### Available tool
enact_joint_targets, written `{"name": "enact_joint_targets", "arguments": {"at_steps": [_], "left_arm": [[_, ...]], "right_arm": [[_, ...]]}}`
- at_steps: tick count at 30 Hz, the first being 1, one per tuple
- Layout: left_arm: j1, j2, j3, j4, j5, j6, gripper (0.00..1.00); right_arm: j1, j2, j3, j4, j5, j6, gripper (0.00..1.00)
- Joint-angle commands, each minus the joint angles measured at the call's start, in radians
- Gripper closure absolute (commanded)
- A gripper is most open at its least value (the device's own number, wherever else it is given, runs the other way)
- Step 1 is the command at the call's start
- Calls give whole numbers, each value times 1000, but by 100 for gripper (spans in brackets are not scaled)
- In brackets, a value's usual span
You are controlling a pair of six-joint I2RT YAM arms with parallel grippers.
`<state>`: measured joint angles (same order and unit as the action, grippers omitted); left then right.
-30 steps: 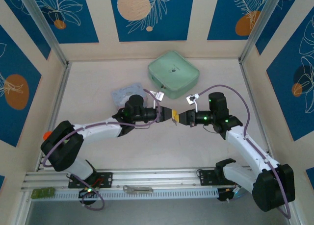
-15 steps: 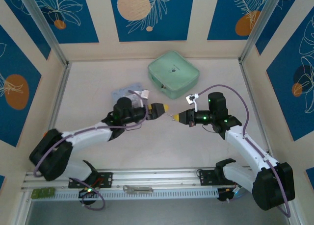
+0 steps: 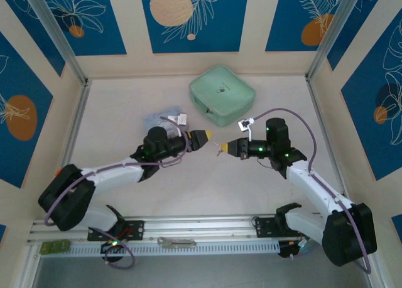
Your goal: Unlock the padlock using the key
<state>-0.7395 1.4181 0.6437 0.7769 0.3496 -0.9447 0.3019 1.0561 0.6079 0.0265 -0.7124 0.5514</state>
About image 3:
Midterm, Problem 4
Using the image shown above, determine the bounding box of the light blue cartoon tin box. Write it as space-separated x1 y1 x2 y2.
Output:
142 105 185 135

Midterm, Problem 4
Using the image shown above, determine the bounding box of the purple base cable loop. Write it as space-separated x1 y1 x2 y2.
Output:
104 240 138 269

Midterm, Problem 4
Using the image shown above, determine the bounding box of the aluminium frame post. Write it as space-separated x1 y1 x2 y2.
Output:
305 0 362 82
22 0 90 85

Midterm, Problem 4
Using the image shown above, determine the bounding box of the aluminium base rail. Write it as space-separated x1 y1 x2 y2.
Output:
26 213 324 242

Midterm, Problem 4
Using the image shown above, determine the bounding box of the green circuit board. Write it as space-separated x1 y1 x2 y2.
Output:
40 240 72 257

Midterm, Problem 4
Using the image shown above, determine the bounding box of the mint green zipper pouch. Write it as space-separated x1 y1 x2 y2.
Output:
188 64 257 128

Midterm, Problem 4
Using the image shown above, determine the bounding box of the white slotted cable duct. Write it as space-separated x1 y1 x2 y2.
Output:
40 240 281 258

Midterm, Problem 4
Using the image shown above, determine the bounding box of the aluminium table side rail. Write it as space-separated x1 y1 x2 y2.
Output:
59 79 92 169
305 76 350 198

